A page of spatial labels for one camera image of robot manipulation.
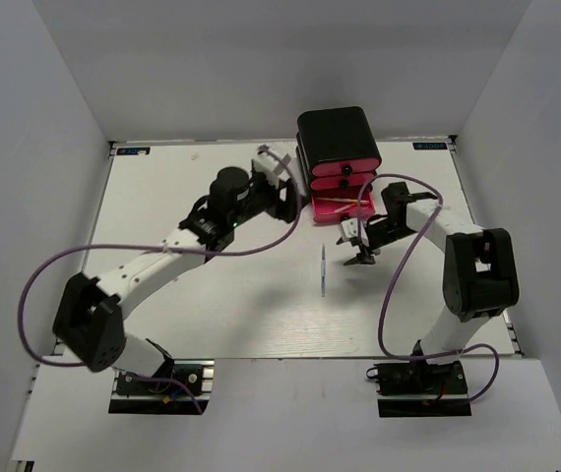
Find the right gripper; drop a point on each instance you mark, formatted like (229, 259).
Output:
(361, 258)

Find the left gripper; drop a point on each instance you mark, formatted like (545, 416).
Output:
(284, 209)

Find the blue white gel pen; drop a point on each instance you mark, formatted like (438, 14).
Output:
(323, 271)

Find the yellow blue pen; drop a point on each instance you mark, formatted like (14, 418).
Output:
(340, 200)

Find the black pink drawer organizer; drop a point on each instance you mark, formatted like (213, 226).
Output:
(338, 156)

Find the orange pink pen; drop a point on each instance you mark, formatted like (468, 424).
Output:
(330, 212)

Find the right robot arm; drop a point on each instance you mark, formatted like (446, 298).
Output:
(479, 275)

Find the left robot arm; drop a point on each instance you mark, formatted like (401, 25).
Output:
(91, 315)

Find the right blue table label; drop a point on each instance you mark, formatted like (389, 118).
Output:
(430, 146)

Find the blue table label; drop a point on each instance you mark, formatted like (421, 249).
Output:
(430, 146)
(133, 150)

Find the left blue table label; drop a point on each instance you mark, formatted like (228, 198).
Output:
(133, 150)

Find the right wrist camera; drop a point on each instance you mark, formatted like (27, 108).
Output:
(352, 231)

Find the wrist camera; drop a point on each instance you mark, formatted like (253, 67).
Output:
(271, 164)
(352, 231)

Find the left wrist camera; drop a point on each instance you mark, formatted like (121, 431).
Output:
(271, 164)

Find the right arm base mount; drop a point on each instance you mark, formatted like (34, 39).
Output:
(420, 390)

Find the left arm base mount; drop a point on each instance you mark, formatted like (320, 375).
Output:
(188, 393)

